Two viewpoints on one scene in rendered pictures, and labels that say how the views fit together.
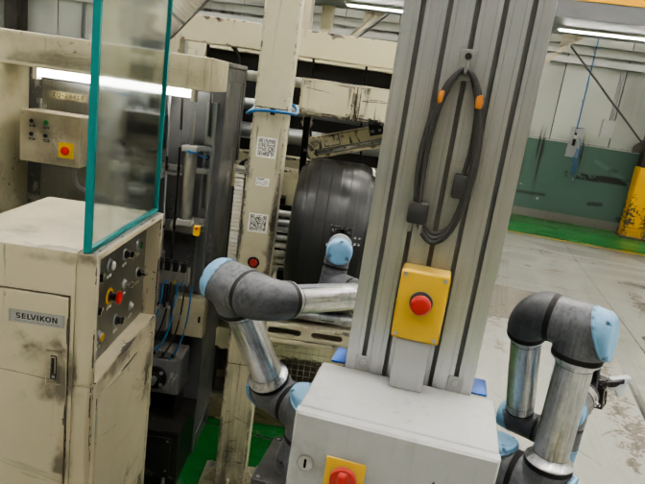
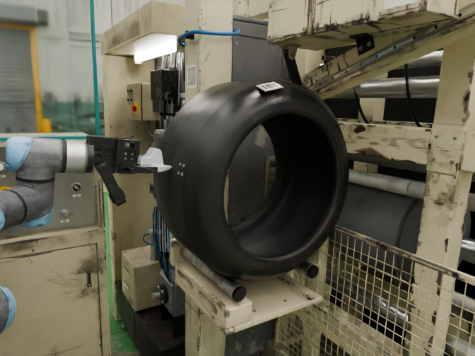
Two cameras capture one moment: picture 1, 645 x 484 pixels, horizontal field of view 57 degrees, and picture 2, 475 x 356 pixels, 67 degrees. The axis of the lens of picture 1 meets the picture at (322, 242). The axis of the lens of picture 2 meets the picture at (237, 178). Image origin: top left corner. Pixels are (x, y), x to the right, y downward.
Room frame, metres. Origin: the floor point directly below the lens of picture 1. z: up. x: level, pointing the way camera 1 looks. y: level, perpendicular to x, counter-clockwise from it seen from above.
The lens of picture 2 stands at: (1.66, -0.93, 1.41)
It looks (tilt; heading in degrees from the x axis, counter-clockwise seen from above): 11 degrees down; 57
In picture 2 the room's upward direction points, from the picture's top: 2 degrees clockwise
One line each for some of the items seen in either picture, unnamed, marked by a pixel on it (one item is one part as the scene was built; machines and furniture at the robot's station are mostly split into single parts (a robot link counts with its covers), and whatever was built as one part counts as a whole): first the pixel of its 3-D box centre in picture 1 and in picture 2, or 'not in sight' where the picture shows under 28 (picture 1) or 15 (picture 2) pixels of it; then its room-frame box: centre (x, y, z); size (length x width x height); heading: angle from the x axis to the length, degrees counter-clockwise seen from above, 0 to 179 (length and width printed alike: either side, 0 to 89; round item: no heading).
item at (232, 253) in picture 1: (236, 225); not in sight; (2.27, 0.34, 1.19); 0.05 x 0.04 x 0.48; 179
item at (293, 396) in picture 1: (306, 411); not in sight; (1.49, -0.02, 0.88); 0.13 x 0.12 x 0.14; 49
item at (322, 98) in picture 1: (372, 105); (357, 11); (2.61, -0.13, 1.71); 0.61 x 0.25 x 0.15; 89
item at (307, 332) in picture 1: (309, 330); (209, 288); (2.18, 0.00, 0.83); 0.36 x 0.09 x 0.06; 89
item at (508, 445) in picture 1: (492, 459); not in sight; (1.39, -0.52, 0.88); 0.13 x 0.12 x 0.14; 53
